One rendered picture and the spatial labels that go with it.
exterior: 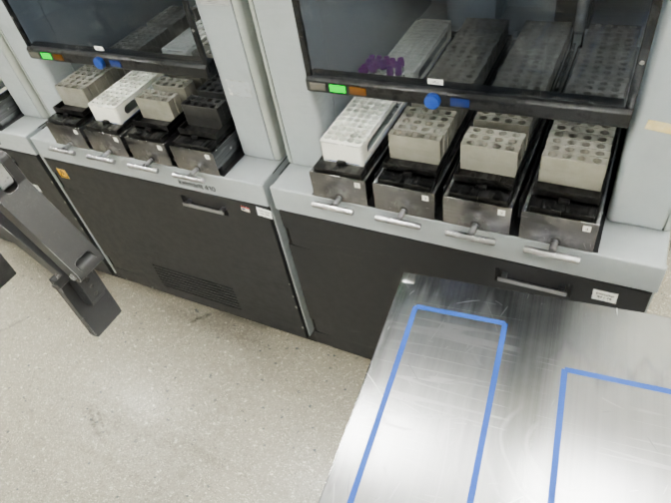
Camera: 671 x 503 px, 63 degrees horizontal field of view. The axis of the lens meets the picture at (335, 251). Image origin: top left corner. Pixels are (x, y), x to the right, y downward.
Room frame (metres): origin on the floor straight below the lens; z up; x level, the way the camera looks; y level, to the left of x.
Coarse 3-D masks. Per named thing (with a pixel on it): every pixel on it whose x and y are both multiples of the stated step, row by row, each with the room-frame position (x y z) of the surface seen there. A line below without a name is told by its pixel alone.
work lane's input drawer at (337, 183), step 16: (384, 144) 1.04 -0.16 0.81; (320, 160) 1.01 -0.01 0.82; (368, 160) 0.97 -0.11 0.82; (320, 176) 0.98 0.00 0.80; (336, 176) 0.95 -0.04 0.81; (352, 176) 0.94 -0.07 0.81; (368, 176) 0.93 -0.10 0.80; (320, 192) 0.98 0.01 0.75; (336, 192) 0.96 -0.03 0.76; (352, 192) 0.93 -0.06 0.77; (368, 192) 0.93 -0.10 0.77; (320, 208) 0.93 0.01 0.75; (336, 208) 0.91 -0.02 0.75
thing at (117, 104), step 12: (132, 72) 1.55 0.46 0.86; (144, 72) 1.54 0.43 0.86; (120, 84) 1.49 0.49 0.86; (132, 84) 1.47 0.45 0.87; (144, 84) 1.46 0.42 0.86; (108, 96) 1.44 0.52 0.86; (120, 96) 1.43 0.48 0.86; (132, 96) 1.41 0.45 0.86; (96, 108) 1.39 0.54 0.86; (108, 108) 1.37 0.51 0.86; (120, 108) 1.37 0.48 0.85; (132, 108) 1.45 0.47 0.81; (96, 120) 1.41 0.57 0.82; (108, 120) 1.38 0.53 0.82; (120, 120) 1.36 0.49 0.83
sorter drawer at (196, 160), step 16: (176, 144) 1.21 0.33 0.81; (192, 144) 1.18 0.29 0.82; (208, 144) 1.17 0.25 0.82; (224, 144) 1.18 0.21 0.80; (240, 144) 1.23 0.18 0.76; (176, 160) 1.22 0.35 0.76; (192, 160) 1.18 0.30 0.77; (208, 160) 1.15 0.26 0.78; (224, 160) 1.17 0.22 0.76; (176, 176) 1.16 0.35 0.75; (192, 176) 1.14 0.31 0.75
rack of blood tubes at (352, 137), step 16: (352, 112) 1.10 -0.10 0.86; (368, 112) 1.09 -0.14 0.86; (384, 112) 1.07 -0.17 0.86; (400, 112) 1.14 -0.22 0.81; (336, 128) 1.06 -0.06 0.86; (352, 128) 1.04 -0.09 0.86; (368, 128) 1.03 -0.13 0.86; (384, 128) 1.07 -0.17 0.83; (336, 144) 0.99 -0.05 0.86; (352, 144) 0.97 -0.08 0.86; (368, 144) 1.05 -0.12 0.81; (336, 160) 0.99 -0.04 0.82; (352, 160) 0.97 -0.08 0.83
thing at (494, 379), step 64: (448, 320) 0.51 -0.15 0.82; (512, 320) 0.49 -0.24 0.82; (576, 320) 0.46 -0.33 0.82; (640, 320) 0.44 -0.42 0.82; (384, 384) 0.42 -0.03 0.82; (448, 384) 0.40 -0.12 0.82; (512, 384) 0.38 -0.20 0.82; (576, 384) 0.36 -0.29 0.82; (640, 384) 0.35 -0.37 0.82; (384, 448) 0.33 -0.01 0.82; (448, 448) 0.31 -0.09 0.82; (512, 448) 0.30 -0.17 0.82; (576, 448) 0.28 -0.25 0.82; (640, 448) 0.26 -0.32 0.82
